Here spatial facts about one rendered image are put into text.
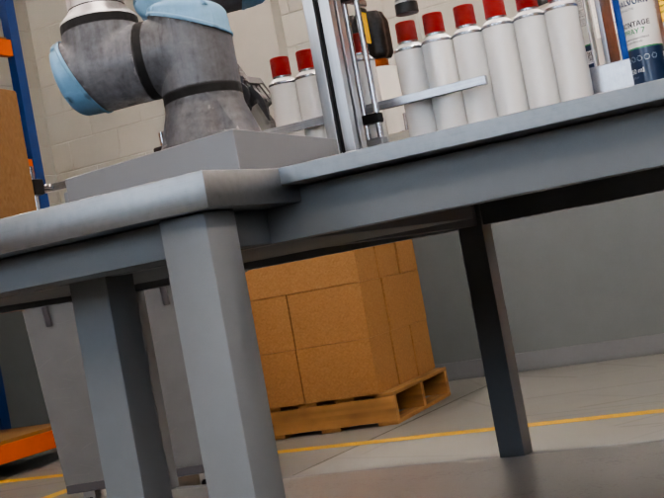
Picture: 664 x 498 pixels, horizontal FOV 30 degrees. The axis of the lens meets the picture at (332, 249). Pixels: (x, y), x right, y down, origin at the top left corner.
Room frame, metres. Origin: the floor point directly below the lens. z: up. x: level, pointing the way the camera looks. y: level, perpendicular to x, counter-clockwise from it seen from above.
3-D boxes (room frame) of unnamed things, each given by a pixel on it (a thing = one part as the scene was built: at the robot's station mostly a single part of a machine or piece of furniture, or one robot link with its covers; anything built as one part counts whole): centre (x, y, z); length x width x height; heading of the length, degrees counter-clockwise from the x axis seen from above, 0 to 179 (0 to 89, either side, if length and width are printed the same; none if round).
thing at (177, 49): (1.80, 0.15, 1.06); 0.13 x 0.12 x 0.14; 78
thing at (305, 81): (2.11, -0.01, 0.98); 0.05 x 0.05 x 0.20
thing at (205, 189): (1.88, 0.30, 0.81); 0.90 x 0.90 x 0.04; 62
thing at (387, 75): (2.36, -0.14, 1.03); 0.09 x 0.09 x 0.30
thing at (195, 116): (1.79, 0.14, 0.95); 0.15 x 0.15 x 0.10
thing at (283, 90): (2.14, 0.03, 0.98); 0.05 x 0.05 x 0.20
